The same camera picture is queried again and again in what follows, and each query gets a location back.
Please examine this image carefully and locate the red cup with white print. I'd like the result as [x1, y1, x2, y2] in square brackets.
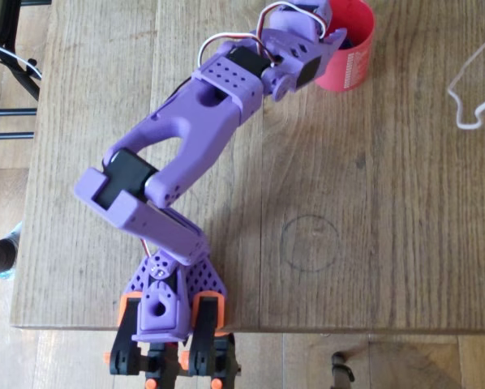
[313, 0, 376, 93]

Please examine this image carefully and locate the black orange table clamp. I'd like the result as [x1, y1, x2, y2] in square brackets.
[103, 291, 166, 389]
[180, 290, 242, 389]

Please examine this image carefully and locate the white flat cable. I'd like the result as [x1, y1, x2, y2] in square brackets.
[447, 18, 485, 130]

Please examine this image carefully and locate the thin white cable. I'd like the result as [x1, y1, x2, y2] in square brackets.
[0, 38, 44, 79]

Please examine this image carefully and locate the grey camera tripod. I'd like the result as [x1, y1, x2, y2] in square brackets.
[330, 351, 356, 389]

